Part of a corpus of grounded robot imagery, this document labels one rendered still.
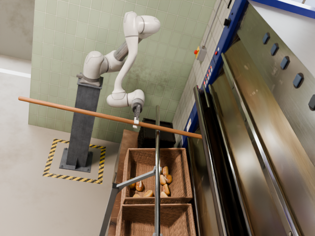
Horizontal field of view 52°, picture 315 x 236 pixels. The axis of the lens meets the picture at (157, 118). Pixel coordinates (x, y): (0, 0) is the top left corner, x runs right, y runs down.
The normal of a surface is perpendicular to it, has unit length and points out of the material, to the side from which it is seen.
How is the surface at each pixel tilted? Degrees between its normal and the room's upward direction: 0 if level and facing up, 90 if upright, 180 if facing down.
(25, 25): 90
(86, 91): 90
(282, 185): 70
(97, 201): 0
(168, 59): 90
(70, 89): 90
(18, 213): 0
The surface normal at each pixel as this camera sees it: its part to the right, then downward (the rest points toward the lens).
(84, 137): 0.07, 0.58
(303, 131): -0.97, -0.22
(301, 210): -0.82, -0.47
